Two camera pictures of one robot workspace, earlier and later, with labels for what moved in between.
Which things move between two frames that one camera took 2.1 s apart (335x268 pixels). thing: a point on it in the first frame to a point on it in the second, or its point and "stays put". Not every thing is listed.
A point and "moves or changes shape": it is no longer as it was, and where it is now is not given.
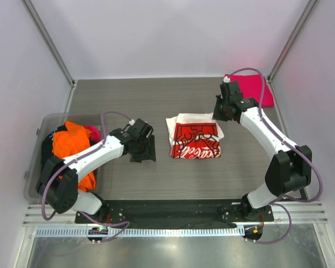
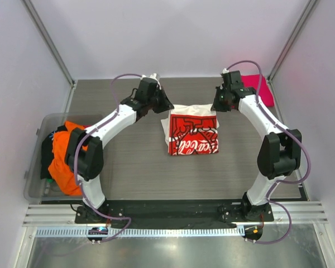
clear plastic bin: [47, 123] stays put
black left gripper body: [142, 147] to [151, 101]
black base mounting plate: [213, 213] stays put
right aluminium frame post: [291, 40] stays put
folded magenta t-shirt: [250, 85] stays put
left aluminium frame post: [50, 42] stays put
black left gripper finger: [151, 149] to [163, 103]
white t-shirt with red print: [194, 135] moves or changes shape
